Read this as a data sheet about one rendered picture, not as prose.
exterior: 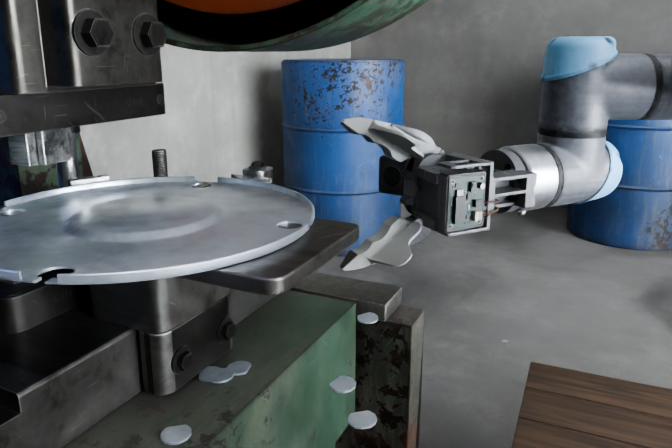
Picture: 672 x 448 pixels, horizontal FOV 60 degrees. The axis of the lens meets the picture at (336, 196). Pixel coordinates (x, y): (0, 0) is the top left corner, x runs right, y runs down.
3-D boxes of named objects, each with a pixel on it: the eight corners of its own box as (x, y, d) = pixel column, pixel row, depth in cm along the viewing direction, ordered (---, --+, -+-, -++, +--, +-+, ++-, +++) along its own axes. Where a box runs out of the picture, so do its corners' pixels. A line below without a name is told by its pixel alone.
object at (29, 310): (181, 257, 63) (179, 230, 62) (12, 337, 46) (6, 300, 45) (75, 237, 70) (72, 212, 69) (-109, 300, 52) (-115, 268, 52)
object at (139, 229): (-162, 272, 39) (-164, 260, 38) (85, 179, 66) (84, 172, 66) (264, 299, 34) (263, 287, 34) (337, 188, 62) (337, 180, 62)
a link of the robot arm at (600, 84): (625, 37, 70) (614, 129, 73) (533, 37, 69) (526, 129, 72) (664, 36, 62) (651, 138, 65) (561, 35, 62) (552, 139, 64)
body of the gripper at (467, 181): (445, 163, 55) (541, 153, 60) (396, 150, 62) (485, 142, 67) (442, 241, 57) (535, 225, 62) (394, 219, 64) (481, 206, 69)
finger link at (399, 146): (382, 99, 52) (447, 153, 57) (351, 95, 57) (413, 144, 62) (364, 129, 52) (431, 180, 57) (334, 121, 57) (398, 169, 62)
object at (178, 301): (361, 362, 52) (363, 218, 49) (282, 457, 40) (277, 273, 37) (147, 310, 63) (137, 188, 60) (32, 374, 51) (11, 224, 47)
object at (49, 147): (79, 158, 56) (75, 119, 55) (35, 167, 51) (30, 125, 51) (56, 156, 57) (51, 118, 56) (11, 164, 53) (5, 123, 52)
